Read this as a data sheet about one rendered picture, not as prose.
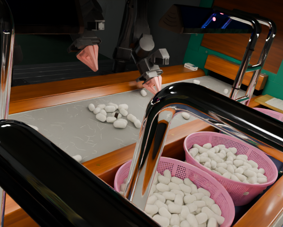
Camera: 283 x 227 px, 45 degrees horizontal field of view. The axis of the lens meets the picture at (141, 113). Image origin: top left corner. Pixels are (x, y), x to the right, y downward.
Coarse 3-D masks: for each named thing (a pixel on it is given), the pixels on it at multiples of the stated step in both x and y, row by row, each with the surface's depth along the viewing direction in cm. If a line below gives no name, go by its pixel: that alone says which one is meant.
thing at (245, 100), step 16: (224, 16) 108; (240, 16) 104; (256, 16) 116; (256, 32) 102; (272, 32) 113; (240, 64) 107; (256, 64) 116; (240, 80) 108; (256, 80) 120; (224, 144) 122
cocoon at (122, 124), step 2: (114, 122) 100; (116, 122) 99; (118, 122) 100; (120, 122) 100; (122, 122) 100; (124, 122) 100; (114, 124) 100; (116, 124) 99; (118, 124) 99; (120, 124) 100; (122, 124) 100; (124, 124) 100; (114, 126) 100; (116, 126) 99; (118, 126) 100; (120, 126) 100; (122, 126) 100; (124, 126) 100; (122, 128) 101
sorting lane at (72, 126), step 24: (120, 96) 124; (144, 96) 129; (240, 96) 158; (24, 120) 92; (48, 120) 95; (72, 120) 98; (96, 120) 102; (192, 120) 119; (72, 144) 87; (96, 144) 89; (120, 144) 92
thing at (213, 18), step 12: (168, 12) 94; (180, 12) 93; (192, 12) 98; (204, 12) 104; (168, 24) 95; (180, 24) 93; (192, 24) 97; (204, 24) 103; (216, 24) 109; (228, 24) 116; (240, 24) 124
